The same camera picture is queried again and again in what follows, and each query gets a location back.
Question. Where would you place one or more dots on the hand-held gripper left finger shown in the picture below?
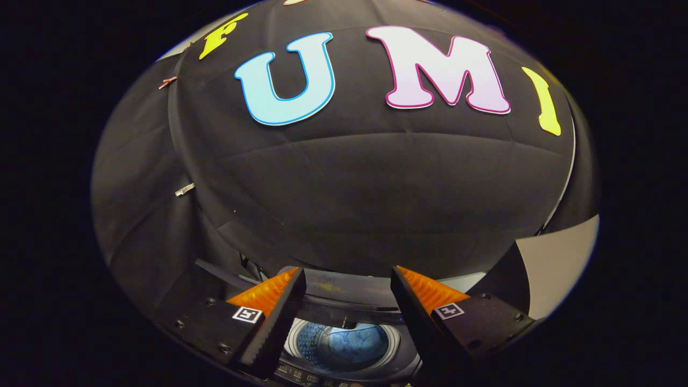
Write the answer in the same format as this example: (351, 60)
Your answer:
(282, 322)

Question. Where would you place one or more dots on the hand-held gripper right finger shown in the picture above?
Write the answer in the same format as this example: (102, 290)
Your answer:
(414, 322)

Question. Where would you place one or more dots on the light blue shirt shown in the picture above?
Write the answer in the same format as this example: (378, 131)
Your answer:
(355, 344)

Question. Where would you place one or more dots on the grey washing machine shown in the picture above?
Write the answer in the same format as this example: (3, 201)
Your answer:
(344, 373)

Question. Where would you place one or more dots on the black backdrop cloth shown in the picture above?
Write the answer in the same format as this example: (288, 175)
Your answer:
(376, 177)

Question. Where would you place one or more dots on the silver cloth clip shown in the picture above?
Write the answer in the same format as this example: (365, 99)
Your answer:
(184, 189)

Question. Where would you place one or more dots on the copper cloth clip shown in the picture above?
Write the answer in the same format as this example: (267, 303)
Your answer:
(167, 82)

